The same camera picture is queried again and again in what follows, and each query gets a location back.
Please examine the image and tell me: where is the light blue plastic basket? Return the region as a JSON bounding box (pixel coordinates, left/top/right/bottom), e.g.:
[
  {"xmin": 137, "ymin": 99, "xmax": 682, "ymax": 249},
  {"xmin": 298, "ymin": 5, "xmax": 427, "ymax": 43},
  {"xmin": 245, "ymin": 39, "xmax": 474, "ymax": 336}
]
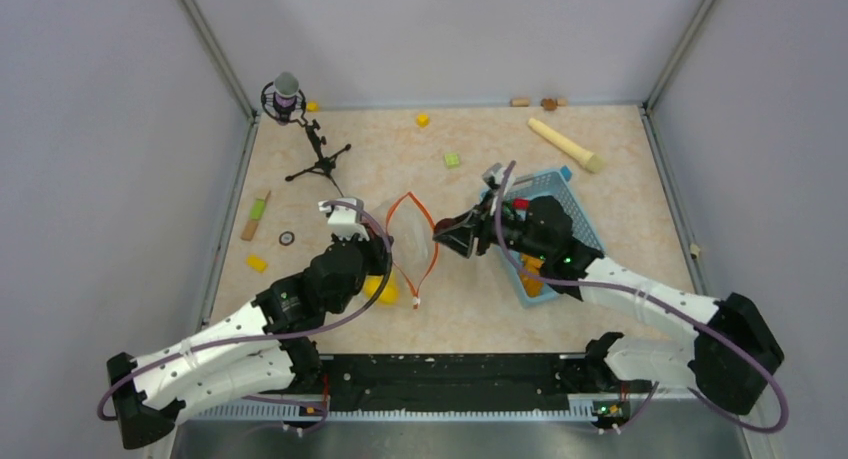
[{"xmin": 500, "ymin": 168, "xmax": 604, "ymax": 308}]

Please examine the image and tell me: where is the dark brown toy mushroom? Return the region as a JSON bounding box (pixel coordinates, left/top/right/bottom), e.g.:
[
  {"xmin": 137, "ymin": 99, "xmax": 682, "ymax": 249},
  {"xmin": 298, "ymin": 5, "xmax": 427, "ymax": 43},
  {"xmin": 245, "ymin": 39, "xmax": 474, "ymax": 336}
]
[{"xmin": 433, "ymin": 218, "xmax": 456, "ymax": 241}]

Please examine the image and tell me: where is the green wooden knife toy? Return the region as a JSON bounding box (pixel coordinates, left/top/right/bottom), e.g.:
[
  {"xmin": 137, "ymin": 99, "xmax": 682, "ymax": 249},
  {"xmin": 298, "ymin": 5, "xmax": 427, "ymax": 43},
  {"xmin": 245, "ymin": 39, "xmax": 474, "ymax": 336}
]
[{"xmin": 240, "ymin": 189, "xmax": 271, "ymax": 242}]

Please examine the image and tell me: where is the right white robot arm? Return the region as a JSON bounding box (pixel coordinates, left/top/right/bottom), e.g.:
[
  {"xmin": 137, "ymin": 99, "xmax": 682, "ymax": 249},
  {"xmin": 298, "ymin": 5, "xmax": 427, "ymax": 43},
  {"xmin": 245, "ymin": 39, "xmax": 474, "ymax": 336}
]
[{"xmin": 433, "ymin": 195, "xmax": 785, "ymax": 415}]

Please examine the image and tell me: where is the yellow block left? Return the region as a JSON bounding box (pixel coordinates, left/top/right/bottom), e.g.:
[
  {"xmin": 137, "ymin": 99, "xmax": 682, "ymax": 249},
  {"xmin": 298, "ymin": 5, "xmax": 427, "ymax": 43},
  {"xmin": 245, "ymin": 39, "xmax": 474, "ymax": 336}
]
[{"xmin": 245, "ymin": 254, "xmax": 268, "ymax": 273}]

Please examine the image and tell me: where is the green toy block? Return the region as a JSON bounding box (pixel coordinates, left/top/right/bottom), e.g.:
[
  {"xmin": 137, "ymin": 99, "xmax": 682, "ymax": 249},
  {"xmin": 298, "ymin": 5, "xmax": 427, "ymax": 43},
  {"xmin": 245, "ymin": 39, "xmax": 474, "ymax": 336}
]
[{"xmin": 443, "ymin": 153, "xmax": 461, "ymax": 169}]

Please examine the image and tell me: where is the yellow toy lemon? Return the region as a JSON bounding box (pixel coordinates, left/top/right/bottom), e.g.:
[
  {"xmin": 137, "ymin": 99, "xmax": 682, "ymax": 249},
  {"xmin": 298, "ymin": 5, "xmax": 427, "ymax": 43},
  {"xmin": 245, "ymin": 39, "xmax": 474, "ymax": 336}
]
[{"xmin": 362, "ymin": 273, "xmax": 399, "ymax": 305}]

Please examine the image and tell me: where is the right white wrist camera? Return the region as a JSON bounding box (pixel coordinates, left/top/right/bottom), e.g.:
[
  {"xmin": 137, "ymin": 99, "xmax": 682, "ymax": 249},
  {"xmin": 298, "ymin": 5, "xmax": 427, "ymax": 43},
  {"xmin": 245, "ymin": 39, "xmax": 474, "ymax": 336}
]
[{"xmin": 482, "ymin": 163, "xmax": 515, "ymax": 214}]

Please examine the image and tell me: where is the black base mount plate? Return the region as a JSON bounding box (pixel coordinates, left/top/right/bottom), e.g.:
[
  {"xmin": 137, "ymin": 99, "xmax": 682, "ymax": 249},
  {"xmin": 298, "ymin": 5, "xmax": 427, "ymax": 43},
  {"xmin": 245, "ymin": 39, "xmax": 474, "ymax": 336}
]
[{"xmin": 311, "ymin": 353, "xmax": 598, "ymax": 414}]

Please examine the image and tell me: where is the microphone on black tripod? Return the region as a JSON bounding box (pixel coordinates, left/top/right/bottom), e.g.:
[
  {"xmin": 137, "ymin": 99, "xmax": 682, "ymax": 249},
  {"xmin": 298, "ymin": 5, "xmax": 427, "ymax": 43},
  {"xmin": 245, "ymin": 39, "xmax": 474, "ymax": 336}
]
[{"xmin": 260, "ymin": 71, "xmax": 352, "ymax": 196}]

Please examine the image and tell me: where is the cream wooden rolling pin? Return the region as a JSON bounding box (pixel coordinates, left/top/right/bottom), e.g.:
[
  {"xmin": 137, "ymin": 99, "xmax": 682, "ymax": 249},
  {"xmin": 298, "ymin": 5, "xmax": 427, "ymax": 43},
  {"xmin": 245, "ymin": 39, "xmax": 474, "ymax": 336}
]
[{"xmin": 527, "ymin": 118, "xmax": 605, "ymax": 173}]

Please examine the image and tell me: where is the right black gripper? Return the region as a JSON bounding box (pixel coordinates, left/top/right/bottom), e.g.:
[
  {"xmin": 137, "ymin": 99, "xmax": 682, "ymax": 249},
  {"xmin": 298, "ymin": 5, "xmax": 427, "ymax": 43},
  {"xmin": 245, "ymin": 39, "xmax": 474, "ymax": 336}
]
[{"xmin": 437, "ymin": 188, "xmax": 551, "ymax": 260}]

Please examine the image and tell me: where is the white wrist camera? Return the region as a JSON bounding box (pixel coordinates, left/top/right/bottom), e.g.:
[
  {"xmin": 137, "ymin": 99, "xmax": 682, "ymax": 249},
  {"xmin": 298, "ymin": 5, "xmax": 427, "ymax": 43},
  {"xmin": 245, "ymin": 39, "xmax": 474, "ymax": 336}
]
[
  {"xmin": 318, "ymin": 197, "xmax": 370, "ymax": 242},
  {"xmin": 482, "ymin": 163, "xmax": 515, "ymax": 214}
]

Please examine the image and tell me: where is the yellow cube block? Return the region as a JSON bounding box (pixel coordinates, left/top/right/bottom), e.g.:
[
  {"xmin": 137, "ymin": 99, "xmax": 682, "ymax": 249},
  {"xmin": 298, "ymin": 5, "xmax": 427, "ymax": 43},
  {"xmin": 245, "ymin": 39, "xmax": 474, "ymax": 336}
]
[{"xmin": 416, "ymin": 114, "xmax": 430, "ymax": 128}]

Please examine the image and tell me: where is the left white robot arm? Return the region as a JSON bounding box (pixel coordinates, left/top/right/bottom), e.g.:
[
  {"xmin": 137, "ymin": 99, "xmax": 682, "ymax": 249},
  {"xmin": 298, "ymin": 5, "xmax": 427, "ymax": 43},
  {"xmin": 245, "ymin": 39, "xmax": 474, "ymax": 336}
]
[{"xmin": 96, "ymin": 234, "xmax": 393, "ymax": 450}]

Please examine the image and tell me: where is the clear orange-zip bag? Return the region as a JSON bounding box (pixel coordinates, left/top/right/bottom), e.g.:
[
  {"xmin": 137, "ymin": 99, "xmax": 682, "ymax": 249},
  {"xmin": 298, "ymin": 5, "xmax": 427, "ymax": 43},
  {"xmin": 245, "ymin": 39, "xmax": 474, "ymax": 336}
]
[{"xmin": 372, "ymin": 191, "xmax": 439, "ymax": 310}]

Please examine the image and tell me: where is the red toy chili pepper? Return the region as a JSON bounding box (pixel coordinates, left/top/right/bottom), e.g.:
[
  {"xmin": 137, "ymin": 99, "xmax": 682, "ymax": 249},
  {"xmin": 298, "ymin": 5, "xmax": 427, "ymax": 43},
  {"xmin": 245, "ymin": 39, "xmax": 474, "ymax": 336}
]
[{"xmin": 511, "ymin": 198, "xmax": 529, "ymax": 210}]

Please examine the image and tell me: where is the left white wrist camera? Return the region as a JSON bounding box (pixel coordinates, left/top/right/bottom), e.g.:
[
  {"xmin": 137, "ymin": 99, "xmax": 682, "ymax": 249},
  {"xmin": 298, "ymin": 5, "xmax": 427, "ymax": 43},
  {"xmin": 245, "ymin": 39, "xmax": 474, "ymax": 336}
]
[{"xmin": 318, "ymin": 197, "xmax": 370, "ymax": 242}]

